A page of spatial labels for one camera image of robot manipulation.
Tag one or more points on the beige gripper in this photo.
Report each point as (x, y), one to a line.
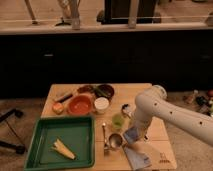
(140, 134)

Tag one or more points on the blue sponge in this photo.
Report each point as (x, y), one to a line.
(131, 135)

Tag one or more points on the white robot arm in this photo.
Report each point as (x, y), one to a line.
(152, 103)

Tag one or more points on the green plastic cup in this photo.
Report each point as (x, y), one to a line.
(117, 121)

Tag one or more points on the metal cup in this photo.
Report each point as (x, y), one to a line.
(115, 141)

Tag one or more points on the white cup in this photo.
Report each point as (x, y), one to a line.
(101, 104)

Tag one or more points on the grey blue cloth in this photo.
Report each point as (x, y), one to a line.
(136, 160)

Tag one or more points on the metal spoon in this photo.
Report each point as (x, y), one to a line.
(106, 146)

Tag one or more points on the dark brown bowl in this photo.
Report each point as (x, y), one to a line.
(104, 90)

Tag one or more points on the green plastic tray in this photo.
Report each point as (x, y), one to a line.
(76, 133)

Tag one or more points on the orange bowl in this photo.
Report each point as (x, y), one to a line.
(79, 105)

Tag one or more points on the dark red plate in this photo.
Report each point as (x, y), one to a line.
(86, 89)

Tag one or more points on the orange round toy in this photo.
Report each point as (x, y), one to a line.
(58, 108)

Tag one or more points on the black stand legs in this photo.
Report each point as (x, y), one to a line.
(19, 149)

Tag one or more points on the black handled ladle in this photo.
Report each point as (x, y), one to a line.
(127, 110)

